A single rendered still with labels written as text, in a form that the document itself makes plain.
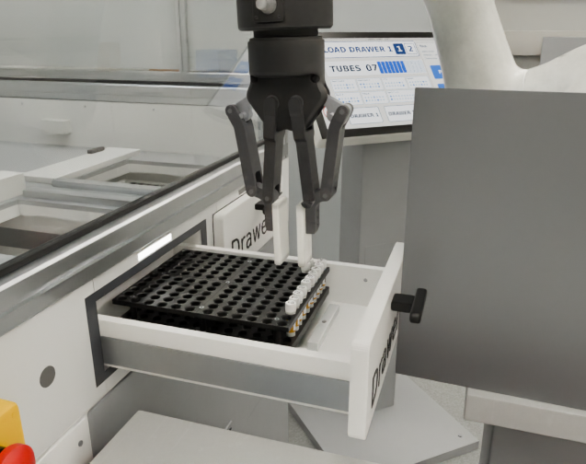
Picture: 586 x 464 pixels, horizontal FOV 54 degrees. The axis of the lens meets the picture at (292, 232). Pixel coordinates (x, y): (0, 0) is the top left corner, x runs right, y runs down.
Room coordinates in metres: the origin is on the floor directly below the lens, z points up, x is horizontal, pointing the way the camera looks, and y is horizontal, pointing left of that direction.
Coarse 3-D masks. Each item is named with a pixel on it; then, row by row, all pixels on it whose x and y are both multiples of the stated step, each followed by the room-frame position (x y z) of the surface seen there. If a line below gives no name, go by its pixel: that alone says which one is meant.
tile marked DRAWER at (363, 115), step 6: (354, 108) 1.43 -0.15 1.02; (360, 108) 1.44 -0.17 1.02; (366, 108) 1.45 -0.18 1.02; (372, 108) 1.45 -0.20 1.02; (378, 108) 1.46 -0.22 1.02; (354, 114) 1.42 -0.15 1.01; (360, 114) 1.43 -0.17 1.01; (366, 114) 1.43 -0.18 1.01; (372, 114) 1.44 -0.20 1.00; (378, 114) 1.45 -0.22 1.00; (354, 120) 1.41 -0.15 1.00; (360, 120) 1.42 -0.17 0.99; (366, 120) 1.42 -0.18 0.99; (372, 120) 1.43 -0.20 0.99; (378, 120) 1.44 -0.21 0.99
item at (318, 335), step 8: (328, 312) 0.68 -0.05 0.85; (336, 312) 0.69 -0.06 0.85; (320, 320) 0.66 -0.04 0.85; (328, 320) 0.66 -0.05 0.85; (320, 328) 0.64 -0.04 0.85; (328, 328) 0.65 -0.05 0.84; (312, 336) 0.62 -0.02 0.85; (320, 336) 0.62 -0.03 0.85; (312, 344) 0.60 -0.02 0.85; (320, 344) 0.61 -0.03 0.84
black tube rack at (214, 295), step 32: (192, 256) 0.76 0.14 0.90; (224, 256) 0.75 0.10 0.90; (128, 288) 0.65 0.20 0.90; (160, 288) 0.65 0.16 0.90; (192, 288) 0.65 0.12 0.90; (224, 288) 0.65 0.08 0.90; (256, 288) 0.65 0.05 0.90; (288, 288) 0.65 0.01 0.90; (160, 320) 0.62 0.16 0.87; (192, 320) 0.62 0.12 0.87; (224, 320) 0.57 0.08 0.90; (256, 320) 0.56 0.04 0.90
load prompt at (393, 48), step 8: (328, 48) 1.53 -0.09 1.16; (336, 48) 1.54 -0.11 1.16; (344, 48) 1.55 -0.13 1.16; (352, 48) 1.56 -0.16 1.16; (360, 48) 1.57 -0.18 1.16; (368, 48) 1.58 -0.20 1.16; (376, 48) 1.59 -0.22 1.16; (384, 48) 1.60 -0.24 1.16; (392, 48) 1.61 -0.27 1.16; (400, 48) 1.62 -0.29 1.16; (408, 48) 1.63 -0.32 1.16; (416, 48) 1.64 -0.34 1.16; (328, 56) 1.52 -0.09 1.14; (336, 56) 1.52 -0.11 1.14; (344, 56) 1.53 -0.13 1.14; (352, 56) 1.54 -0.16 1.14; (360, 56) 1.55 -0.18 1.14; (368, 56) 1.56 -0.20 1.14; (376, 56) 1.57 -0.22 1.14; (384, 56) 1.58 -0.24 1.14; (392, 56) 1.59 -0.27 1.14; (400, 56) 1.60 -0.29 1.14
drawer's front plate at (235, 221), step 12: (240, 204) 0.92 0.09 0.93; (252, 204) 0.97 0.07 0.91; (216, 216) 0.86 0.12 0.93; (228, 216) 0.87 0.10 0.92; (240, 216) 0.92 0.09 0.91; (252, 216) 0.97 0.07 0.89; (264, 216) 1.02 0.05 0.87; (216, 228) 0.86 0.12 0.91; (228, 228) 0.87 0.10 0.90; (240, 228) 0.92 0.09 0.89; (252, 228) 0.97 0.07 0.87; (264, 228) 1.02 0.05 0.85; (216, 240) 0.86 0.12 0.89; (228, 240) 0.87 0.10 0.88; (240, 240) 0.91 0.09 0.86; (252, 240) 0.97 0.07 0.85; (264, 240) 1.02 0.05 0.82
